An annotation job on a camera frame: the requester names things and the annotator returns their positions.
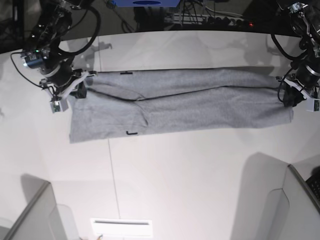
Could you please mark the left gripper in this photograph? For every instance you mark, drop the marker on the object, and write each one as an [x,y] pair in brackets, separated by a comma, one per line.
[308,74]

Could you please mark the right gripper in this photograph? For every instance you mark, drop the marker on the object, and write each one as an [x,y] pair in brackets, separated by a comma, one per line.
[59,75]

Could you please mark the grey T-shirt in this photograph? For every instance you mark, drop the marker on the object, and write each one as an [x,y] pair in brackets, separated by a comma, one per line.
[120,104]

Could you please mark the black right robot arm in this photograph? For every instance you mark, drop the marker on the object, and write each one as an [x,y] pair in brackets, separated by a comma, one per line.
[42,52]

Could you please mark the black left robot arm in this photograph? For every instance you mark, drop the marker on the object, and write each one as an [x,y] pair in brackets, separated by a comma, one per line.
[304,18]

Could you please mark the black keyboard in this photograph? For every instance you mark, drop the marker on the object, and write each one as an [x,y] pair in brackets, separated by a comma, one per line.
[314,184]

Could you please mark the blue box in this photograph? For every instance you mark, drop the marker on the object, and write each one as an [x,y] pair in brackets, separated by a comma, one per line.
[146,3]

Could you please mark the right grey partition panel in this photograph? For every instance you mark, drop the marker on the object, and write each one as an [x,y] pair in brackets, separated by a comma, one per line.
[291,212]

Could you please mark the grey partition panel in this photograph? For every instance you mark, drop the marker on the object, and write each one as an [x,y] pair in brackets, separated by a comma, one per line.
[291,212]
[42,219]

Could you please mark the left grey partition panel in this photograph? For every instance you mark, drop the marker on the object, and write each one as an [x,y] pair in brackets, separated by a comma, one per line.
[42,219]

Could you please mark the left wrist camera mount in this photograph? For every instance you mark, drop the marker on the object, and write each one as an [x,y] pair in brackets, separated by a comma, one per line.
[311,96]

